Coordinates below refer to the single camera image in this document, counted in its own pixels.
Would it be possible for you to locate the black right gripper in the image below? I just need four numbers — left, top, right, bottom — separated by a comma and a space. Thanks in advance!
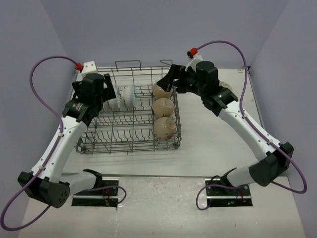
157, 64, 207, 97

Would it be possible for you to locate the cream floral patterned bowl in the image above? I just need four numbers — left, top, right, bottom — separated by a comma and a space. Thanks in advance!
219, 81, 233, 91

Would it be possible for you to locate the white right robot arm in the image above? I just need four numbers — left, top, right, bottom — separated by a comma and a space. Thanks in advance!
157, 61, 294, 195

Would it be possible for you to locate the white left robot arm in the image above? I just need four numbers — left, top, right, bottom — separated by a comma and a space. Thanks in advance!
18, 73, 116, 208

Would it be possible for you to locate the beige bowl far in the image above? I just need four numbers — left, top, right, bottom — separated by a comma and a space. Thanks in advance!
152, 83, 172, 99

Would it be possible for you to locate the beige bowl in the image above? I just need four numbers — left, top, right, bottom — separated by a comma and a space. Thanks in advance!
152, 83, 172, 99
154, 117, 177, 140
152, 98, 174, 118

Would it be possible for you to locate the white blue bowl middle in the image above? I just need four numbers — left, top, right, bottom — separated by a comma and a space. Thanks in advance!
109, 87, 121, 110

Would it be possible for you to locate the white blue bowl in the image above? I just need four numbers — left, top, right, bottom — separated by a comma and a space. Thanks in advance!
109, 87, 121, 110
122, 85, 135, 108

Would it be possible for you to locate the beige bowl middle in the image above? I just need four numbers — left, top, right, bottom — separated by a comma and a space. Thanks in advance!
152, 98, 174, 118

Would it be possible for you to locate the white blue bowl right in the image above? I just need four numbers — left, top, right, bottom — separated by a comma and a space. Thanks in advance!
122, 85, 135, 108

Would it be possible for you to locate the beige bowl near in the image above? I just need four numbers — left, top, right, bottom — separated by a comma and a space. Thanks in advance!
154, 117, 177, 140

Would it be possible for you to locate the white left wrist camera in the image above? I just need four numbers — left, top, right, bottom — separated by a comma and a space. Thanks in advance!
81, 60, 98, 75

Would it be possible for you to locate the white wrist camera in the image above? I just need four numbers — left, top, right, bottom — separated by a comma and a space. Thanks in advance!
186, 53, 203, 71
81, 60, 98, 75

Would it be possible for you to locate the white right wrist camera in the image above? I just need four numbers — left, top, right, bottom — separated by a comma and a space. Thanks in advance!
186, 53, 203, 71

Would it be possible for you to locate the grey wire dish rack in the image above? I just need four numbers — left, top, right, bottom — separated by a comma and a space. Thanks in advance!
75, 64, 181, 154

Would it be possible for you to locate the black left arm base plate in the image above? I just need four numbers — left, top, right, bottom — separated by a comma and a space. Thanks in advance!
71, 187, 118, 208

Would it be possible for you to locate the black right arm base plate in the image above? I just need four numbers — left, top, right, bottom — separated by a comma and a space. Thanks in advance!
205, 177, 253, 208

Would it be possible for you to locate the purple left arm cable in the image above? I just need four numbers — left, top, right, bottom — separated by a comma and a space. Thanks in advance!
0, 55, 83, 231

